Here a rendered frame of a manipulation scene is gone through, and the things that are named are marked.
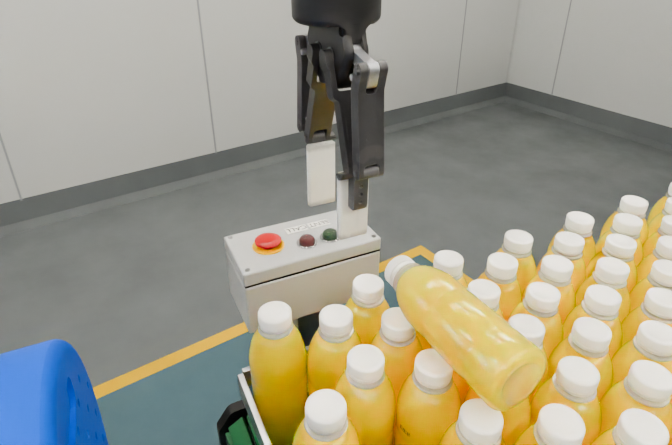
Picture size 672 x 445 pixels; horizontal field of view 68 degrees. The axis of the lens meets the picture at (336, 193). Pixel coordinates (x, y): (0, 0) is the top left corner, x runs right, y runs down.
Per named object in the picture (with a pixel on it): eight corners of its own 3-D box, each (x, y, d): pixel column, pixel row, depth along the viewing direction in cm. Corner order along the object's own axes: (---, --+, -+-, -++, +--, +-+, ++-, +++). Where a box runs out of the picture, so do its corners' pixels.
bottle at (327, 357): (301, 445, 65) (295, 336, 56) (320, 402, 71) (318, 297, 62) (353, 462, 63) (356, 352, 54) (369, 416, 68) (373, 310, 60)
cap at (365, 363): (373, 349, 55) (374, 336, 54) (391, 375, 51) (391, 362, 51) (340, 360, 53) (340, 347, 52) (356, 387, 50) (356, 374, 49)
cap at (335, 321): (314, 332, 57) (313, 319, 56) (325, 310, 60) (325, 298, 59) (346, 340, 56) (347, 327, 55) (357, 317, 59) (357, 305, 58)
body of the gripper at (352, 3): (274, -31, 43) (280, 77, 47) (315, -23, 36) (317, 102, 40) (353, -34, 46) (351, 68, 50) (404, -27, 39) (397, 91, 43)
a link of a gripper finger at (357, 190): (363, 153, 45) (379, 165, 42) (361, 202, 47) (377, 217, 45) (348, 156, 44) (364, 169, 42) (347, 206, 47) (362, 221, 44)
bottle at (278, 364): (293, 459, 63) (286, 349, 54) (246, 438, 65) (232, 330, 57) (318, 415, 69) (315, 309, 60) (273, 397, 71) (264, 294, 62)
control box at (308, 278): (230, 292, 76) (222, 234, 71) (348, 258, 83) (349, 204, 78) (249, 335, 68) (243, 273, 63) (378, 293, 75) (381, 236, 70)
